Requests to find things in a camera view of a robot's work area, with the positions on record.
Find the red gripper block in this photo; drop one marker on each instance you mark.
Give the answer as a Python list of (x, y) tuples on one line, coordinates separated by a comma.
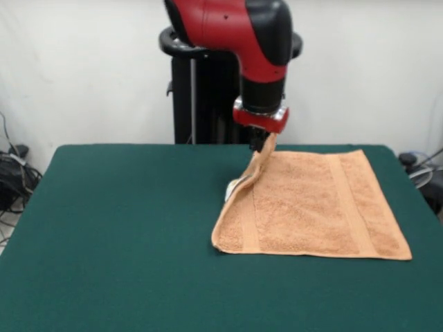
[(257, 121)]

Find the tan terry towel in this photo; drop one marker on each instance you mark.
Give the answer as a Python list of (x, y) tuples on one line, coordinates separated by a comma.
[(294, 214)]

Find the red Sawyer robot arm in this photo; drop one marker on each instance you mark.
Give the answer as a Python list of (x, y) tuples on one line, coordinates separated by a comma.
[(225, 24)]

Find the dark green table cloth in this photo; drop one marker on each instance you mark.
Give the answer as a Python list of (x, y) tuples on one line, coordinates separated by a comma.
[(104, 207)]

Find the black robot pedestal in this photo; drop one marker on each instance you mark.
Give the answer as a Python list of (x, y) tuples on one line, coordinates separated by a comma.
[(194, 103)]

